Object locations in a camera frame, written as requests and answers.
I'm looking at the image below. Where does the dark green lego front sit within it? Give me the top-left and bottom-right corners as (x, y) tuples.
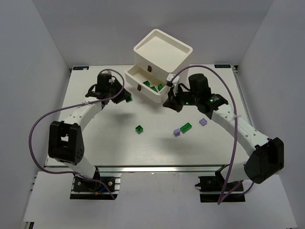
(158, 84), (163, 91)

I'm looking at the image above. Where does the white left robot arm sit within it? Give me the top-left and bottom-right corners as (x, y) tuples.
(48, 70), (132, 179)

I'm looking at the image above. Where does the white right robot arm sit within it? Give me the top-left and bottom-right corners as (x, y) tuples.
(163, 73), (284, 184)

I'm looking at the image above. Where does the lilac square lego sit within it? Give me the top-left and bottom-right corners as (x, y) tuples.
(199, 118), (207, 126)

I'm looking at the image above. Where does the lilac small lego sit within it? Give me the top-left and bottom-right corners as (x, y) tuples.
(173, 129), (181, 136)

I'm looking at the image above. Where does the white drawer cabinet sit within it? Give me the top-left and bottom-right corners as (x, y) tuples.
(132, 29), (193, 104)

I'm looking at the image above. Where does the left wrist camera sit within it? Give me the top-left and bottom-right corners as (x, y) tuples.
(101, 69), (112, 76)

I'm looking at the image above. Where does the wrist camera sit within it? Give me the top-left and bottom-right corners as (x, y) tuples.
(166, 73), (180, 87)
(101, 69), (112, 76)

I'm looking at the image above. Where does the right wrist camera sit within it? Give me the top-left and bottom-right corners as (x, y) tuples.
(166, 73), (180, 87)

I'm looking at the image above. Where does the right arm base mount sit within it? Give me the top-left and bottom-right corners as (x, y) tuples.
(195, 176), (245, 203)

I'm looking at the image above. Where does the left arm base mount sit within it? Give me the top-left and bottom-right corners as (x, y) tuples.
(70, 175), (121, 200)

